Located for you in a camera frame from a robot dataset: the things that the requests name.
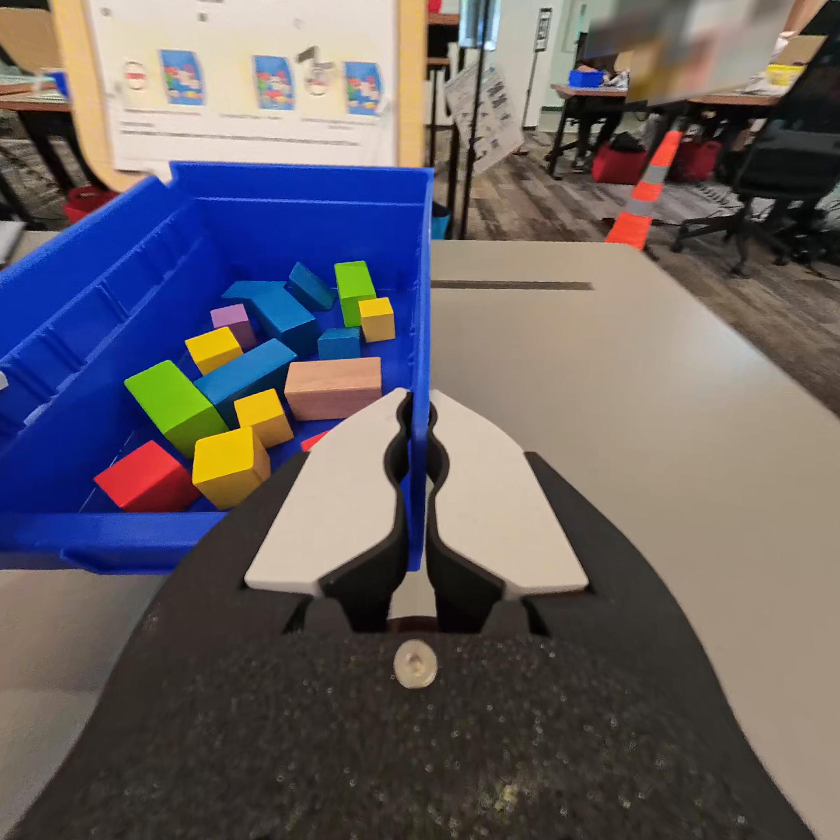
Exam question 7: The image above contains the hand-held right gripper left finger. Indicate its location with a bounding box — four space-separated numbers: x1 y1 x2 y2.
245 388 410 624

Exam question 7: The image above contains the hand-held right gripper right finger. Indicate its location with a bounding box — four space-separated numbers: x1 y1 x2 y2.
423 390 592 624

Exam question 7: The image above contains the pile of coloured wooden blocks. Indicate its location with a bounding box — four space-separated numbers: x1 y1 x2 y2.
94 260 397 513

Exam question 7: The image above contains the grey desk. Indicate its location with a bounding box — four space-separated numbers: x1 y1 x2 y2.
0 230 840 840

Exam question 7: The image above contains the red floor object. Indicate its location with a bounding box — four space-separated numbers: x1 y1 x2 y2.
604 129 686 250

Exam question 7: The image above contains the white floor sign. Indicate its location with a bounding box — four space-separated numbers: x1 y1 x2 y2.
444 63 526 178

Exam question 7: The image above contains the instruction sheet board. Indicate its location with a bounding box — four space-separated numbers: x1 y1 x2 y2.
50 0 430 195

